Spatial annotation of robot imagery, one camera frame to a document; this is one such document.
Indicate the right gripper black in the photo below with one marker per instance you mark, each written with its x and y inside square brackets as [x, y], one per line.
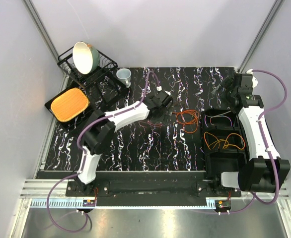
[227, 85]

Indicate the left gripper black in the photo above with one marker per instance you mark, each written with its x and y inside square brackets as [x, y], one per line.
[165, 117]

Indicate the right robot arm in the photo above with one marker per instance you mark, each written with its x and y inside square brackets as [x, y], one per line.
[265, 170]

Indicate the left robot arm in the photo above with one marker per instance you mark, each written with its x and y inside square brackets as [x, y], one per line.
[96, 136]

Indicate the light blue cup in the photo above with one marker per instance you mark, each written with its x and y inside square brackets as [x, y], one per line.
[124, 76]

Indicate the black compartment organizer tray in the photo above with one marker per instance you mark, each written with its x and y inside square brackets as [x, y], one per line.
[224, 142]

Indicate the cream and green bowl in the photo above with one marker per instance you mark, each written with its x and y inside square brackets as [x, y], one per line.
[86, 57]

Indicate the orange woven mat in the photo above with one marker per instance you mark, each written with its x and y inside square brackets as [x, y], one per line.
[69, 105]

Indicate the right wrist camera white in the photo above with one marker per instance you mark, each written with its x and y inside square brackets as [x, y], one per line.
[254, 79]

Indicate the black wire dish rack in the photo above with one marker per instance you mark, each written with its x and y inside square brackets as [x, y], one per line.
[101, 85]

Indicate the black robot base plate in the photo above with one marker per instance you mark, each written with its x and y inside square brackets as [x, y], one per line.
[151, 189]

